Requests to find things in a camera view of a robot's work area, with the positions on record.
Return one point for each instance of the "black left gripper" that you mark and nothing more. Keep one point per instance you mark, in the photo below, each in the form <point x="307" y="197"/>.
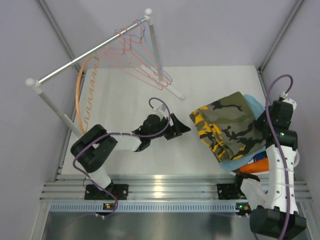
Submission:
<point x="178" y="127"/>

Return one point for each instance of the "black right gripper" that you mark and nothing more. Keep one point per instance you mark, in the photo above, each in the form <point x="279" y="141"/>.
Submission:
<point x="258" y="124"/>

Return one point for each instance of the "blue white patterned trousers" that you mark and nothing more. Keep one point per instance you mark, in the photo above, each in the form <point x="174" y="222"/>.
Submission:
<point x="257" y="157"/>

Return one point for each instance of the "orange trousers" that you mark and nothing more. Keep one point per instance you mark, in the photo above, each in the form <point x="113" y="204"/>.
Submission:
<point x="258" y="166"/>

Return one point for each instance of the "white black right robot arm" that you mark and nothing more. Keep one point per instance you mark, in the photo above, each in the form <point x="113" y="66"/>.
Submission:
<point x="274" y="213"/>

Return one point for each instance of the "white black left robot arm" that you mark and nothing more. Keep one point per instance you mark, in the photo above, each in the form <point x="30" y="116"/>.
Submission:
<point x="94" y="147"/>

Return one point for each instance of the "white perforated plastic basket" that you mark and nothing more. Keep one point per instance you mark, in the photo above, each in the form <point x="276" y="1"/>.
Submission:
<point x="242" y="153"/>

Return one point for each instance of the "silver clothes rack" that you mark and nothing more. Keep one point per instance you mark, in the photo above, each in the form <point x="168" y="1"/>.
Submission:
<point x="132" y="47"/>

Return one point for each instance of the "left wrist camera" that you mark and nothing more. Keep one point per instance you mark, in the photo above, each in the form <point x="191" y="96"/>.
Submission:
<point x="160" y="109"/>

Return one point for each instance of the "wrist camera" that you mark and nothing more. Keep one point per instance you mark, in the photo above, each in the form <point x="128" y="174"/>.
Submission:
<point x="160" y="109"/>
<point x="284" y="97"/>

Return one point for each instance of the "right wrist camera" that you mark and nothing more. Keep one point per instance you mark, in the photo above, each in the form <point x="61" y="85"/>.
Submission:
<point x="284" y="97"/>

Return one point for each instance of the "aluminium rail frame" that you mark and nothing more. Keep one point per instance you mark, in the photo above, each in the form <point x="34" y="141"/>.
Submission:
<point x="141" y="187"/>

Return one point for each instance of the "perforated cable duct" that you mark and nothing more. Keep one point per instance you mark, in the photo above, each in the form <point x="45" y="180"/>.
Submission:
<point x="151" y="207"/>

